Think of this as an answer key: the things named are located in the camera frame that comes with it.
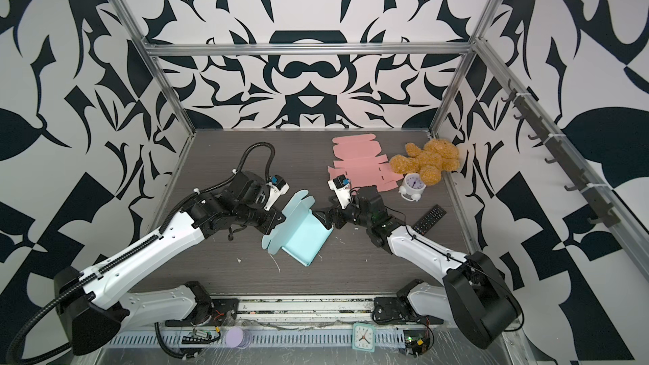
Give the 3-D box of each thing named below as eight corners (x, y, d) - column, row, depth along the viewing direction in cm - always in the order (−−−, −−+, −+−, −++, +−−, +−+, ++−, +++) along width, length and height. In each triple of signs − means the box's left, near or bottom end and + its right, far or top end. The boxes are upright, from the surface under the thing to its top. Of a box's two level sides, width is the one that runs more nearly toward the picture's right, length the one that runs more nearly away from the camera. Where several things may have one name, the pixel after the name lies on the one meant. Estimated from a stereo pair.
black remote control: (424, 240, 90) (427, 237, 88) (411, 228, 93) (413, 225, 91) (446, 216, 96) (448, 212, 94) (433, 205, 99) (435, 202, 97)
